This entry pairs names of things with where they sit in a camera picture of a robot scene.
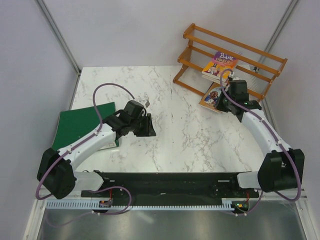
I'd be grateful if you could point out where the purple orange Roald Dahl book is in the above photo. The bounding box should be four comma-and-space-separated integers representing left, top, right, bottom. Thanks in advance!
202, 51, 238, 77

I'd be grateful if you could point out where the orange wooden shelf rack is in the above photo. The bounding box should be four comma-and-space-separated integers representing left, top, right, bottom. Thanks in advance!
173, 23, 287, 102

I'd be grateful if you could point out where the white slotted cable duct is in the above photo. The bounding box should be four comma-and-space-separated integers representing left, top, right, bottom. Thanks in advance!
45, 199, 235, 211

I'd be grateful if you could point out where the red Treehouse book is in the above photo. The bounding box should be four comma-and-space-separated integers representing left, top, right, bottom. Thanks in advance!
202, 73, 228, 86

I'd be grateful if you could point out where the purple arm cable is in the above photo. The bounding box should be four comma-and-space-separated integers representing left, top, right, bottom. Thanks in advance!
36, 83, 136, 227
219, 69, 302, 217

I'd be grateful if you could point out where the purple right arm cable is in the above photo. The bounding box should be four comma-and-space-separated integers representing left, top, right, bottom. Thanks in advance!
219, 69, 302, 217

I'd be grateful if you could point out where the green lever arch file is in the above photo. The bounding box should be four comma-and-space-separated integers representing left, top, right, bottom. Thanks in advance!
51, 106, 100, 151

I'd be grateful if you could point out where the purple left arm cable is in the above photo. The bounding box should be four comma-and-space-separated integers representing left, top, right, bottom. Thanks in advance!
36, 83, 136, 227

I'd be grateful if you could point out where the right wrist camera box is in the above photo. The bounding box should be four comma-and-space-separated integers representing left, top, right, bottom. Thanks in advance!
226, 73, 242, 88

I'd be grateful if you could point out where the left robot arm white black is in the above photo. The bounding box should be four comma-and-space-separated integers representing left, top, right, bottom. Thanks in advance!
37, 100, 156, 200

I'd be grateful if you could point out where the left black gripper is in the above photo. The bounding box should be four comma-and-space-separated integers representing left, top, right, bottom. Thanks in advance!
130, 113, 156, 137

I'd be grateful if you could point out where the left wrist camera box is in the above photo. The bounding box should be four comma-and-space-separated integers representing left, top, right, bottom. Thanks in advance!
140, 98, 151, 109

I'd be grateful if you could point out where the tan illustrated book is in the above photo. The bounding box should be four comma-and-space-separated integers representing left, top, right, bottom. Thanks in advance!
199, 82, 222, 113

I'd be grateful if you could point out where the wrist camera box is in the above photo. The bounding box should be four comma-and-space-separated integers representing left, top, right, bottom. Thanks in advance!
140, 98, 151, 109
226, 73, 242, 88

